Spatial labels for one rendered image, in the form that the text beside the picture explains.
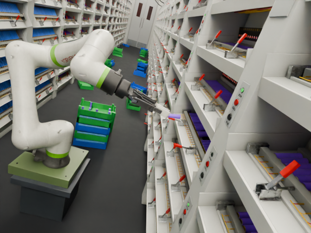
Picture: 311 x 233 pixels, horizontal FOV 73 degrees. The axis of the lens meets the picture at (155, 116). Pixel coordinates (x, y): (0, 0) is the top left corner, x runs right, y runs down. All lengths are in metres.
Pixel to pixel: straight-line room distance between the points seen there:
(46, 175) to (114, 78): 0.69
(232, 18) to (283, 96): 0.82
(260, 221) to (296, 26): 0.39
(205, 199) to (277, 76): 0.38
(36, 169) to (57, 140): 0.20
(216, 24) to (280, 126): 0.74
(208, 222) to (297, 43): 0.48
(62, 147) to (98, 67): 0.58
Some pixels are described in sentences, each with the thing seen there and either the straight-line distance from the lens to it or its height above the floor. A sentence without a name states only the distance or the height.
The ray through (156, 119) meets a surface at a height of 0.38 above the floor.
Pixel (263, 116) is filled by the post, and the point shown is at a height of 1.07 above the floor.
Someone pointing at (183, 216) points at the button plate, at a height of 0.65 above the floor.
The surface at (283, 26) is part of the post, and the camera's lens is 0.55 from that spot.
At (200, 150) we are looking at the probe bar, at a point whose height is 0.79.
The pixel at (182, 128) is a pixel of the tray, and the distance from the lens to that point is 1.10.
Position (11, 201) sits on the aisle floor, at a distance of 1.63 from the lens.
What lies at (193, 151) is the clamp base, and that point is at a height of 0.77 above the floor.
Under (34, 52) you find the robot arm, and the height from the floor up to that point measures 0.91.
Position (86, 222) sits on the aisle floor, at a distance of 1.51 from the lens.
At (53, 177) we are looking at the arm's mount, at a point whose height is 0.33.
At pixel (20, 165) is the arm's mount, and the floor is 0.33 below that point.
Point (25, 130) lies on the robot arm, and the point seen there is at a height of 0.58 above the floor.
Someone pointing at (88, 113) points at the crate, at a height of 0.35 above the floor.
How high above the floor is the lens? 1.19
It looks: 23 degrees down
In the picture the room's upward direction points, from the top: 18 degrees clockwise
